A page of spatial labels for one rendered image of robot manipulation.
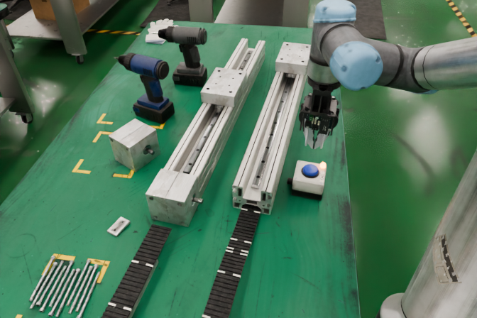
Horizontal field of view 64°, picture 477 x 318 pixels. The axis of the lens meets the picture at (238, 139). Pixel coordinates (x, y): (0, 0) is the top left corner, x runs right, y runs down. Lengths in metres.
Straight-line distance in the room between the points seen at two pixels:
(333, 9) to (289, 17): 1.95
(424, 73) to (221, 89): 0.69
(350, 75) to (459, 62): 0.15
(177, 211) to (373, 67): 0.56
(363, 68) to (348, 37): 0.06
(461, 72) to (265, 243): 0.56
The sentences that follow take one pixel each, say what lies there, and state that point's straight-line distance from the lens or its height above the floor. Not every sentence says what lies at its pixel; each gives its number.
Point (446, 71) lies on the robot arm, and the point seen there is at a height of 1.27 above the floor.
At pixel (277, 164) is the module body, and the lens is 1.01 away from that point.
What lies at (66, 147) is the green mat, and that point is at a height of 0.78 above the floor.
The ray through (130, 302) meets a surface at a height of 0.81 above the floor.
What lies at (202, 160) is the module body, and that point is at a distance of 1.02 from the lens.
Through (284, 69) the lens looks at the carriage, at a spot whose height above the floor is 0.88.
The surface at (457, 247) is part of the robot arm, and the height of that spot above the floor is 1.26.
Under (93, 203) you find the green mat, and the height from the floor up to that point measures 0.78.
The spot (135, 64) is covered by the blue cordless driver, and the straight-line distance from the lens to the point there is 1.24.
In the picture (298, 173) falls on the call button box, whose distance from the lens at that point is 1.02.
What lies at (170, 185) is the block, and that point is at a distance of 0.95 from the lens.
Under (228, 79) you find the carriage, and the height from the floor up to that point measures 0.90.
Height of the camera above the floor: 1.56
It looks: 40 degrees down
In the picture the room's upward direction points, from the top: 1 degrees counter-clockwise
